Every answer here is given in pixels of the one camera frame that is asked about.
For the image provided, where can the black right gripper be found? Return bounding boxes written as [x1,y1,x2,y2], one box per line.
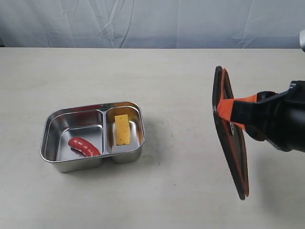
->
[217,81,305,152]

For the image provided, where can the dark lid with orange seal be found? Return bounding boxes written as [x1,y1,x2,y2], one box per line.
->
[212,66,249,200]

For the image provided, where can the yellow toy cheese wedge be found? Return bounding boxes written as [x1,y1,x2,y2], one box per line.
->
[114,114,131,146]

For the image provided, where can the red toy sausage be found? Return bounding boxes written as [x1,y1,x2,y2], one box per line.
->
[68,137,100,157]

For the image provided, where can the steel two-compartment lunch box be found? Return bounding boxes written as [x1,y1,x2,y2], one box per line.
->
[40,102,145,173]

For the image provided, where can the grey-blue wrinkled backdrop cloth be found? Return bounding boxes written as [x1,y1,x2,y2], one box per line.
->
[0,0,305,49]

